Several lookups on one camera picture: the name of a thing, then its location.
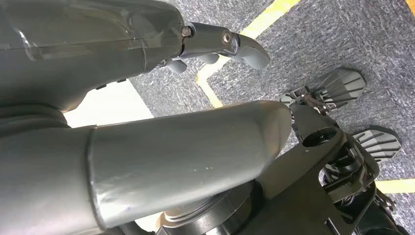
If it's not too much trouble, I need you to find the white flat board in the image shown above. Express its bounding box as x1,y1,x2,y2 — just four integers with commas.
63,79,155,129

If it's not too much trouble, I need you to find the yellow floor tape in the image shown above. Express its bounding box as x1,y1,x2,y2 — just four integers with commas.
375,178,415,194
196,0,301,109

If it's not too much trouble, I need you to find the grey ribbed robot foot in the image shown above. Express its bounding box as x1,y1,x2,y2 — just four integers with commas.
351,126,402,163
280,67,367,114

